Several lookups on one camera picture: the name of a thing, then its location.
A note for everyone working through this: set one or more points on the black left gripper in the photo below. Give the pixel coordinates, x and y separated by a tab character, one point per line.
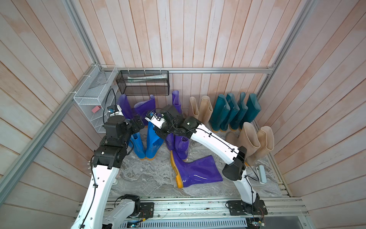
132	123

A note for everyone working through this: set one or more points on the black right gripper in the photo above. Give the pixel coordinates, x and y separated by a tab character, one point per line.
160	133

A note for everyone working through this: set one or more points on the small blue boot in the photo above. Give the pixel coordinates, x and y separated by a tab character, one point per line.
137	145

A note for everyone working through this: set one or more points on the lilac purple boot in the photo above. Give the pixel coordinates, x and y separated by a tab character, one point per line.
181	145
170	141

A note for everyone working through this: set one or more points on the large blue boot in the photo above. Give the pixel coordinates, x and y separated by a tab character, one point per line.
154	142

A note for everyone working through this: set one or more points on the large purple boot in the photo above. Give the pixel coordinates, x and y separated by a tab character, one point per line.
201	171

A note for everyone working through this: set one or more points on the large beige boot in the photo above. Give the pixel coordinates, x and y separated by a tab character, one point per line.
266	139

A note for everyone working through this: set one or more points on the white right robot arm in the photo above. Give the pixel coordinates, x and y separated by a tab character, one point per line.
234	157

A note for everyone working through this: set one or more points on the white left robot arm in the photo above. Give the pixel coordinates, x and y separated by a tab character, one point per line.
105	165

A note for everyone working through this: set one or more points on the pink eraser block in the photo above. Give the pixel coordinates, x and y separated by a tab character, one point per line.
96	109

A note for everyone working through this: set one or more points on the grey white remote right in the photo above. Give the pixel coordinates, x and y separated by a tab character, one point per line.
261	172

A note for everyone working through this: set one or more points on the vented grille strip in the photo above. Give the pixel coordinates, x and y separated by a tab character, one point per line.
223	223

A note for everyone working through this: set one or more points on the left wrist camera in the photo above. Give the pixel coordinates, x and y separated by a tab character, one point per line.
114	110

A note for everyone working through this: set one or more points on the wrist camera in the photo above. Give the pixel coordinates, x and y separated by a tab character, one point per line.
114	110
153	118

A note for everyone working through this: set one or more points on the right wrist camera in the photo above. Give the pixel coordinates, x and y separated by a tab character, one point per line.
153	118

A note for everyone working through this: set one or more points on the white wire wall shelf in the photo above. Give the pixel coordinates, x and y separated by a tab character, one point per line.
97	89

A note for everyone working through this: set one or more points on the black mesh wall basket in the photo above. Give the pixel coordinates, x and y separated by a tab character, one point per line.
143	82

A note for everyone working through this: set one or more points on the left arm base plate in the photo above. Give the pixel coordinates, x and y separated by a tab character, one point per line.
145	210

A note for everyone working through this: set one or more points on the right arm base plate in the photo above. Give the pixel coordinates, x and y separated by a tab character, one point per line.
240	208

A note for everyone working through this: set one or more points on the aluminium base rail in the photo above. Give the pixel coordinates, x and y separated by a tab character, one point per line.
215	208

